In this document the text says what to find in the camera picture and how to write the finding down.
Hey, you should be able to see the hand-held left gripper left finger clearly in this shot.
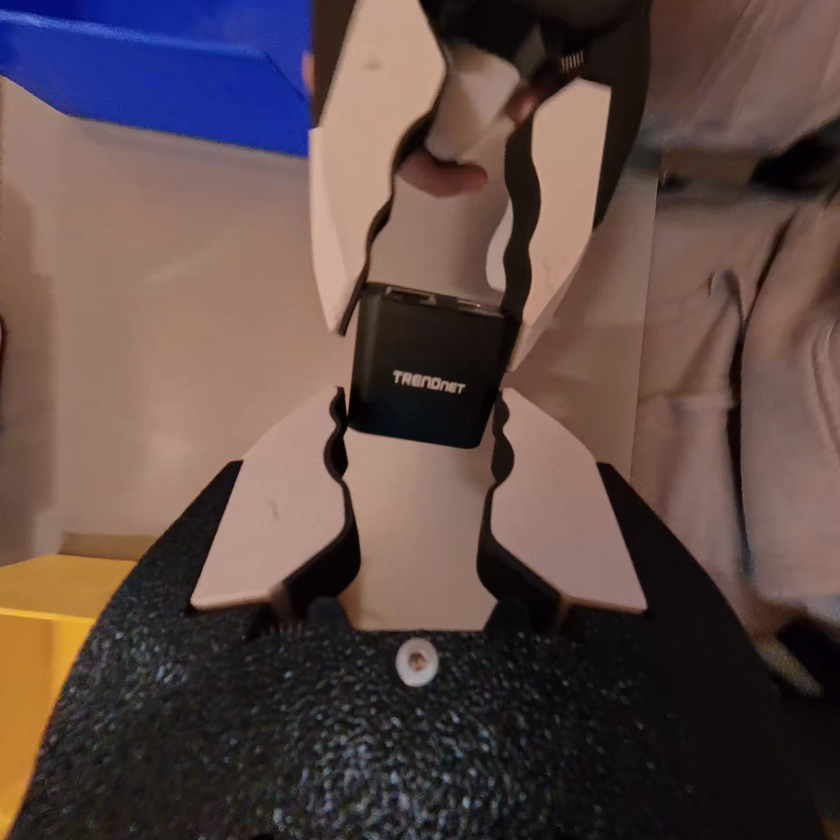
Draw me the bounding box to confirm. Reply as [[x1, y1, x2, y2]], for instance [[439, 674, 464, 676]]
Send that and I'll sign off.
[[189, 386, 363, 619]]

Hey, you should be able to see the yellow plastic bin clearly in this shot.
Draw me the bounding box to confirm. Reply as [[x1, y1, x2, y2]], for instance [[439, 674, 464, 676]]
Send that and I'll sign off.
[[0, 553, 140, 818]]

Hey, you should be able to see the person's grey clothing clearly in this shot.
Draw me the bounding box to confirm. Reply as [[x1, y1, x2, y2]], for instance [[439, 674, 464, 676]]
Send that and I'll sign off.
[[633, 0, 840, 697]]

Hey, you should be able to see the person's right hand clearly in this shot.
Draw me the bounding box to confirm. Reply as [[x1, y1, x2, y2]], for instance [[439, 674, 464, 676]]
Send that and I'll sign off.
[[400, 150, 490, 196]]

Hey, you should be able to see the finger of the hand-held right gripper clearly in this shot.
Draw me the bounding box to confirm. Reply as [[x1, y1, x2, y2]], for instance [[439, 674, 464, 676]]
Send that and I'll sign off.
[[504, 77, 614, 375], [308, 0, 450, 336]]

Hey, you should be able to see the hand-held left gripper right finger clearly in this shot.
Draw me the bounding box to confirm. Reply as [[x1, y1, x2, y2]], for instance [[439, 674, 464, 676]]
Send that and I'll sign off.
[[478, 387, 648, 622]]

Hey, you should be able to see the blue plastic bin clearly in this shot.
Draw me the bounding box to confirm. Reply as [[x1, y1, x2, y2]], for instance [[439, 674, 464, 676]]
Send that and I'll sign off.
[[0, 0, 312, 158]]

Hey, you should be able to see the black network adapter box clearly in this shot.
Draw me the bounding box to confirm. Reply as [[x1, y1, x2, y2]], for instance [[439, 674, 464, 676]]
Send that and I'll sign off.
[[346, 282, 511, 451]]

